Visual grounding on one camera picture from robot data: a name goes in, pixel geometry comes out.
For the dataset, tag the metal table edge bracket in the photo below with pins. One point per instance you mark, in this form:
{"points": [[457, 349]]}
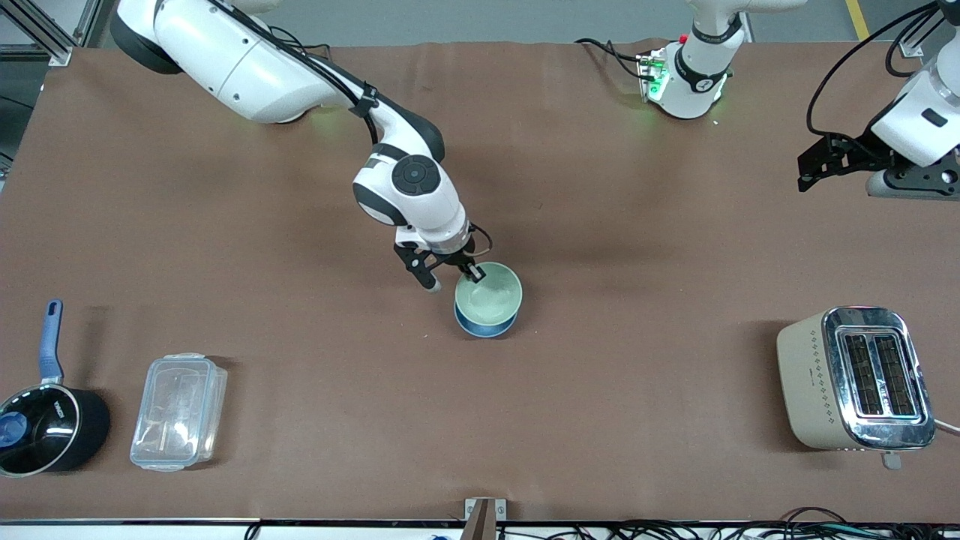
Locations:
{"points": [[485, 517]]}

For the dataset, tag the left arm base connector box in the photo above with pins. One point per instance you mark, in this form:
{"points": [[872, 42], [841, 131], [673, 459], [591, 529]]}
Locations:
{"points": [[652, 75]]}

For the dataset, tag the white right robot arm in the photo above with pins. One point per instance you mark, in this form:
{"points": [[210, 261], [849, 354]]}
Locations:
{"points": [[225, 60]]}

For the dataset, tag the brown table mat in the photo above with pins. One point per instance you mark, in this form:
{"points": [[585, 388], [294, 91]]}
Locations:
{"points": [[600, 225]]}

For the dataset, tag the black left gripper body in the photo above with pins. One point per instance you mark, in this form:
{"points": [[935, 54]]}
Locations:
{"points": [[856, 152]]}

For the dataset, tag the aluminium frame profile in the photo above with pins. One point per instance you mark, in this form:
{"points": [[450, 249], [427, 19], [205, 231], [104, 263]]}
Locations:
{"points": [[45, 34], [911, 46]]}

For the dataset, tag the glass lid with blue knob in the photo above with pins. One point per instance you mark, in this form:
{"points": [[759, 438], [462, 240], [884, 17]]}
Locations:
{"points": [[34, 431]]}

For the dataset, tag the beige chrome toaster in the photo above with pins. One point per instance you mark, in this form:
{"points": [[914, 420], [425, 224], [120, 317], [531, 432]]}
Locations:
{"points": [[855, 379]]}

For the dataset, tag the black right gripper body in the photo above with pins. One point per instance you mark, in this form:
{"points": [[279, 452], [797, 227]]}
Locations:
{"points": [[458, 256]]}

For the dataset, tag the blue bowl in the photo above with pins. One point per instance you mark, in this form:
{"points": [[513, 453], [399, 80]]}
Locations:
{"points": [[486, 330]]}

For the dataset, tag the clear plastic food container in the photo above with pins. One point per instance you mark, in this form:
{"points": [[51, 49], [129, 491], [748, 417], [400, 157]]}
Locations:
{"points": [[178, 411]]}

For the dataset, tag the green bowl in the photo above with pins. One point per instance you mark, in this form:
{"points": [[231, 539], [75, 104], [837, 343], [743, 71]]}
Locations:
{"points": [[489, 296]]}

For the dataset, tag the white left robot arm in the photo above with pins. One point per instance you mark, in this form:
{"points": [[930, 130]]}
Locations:
{"points": [[690, 75]]}

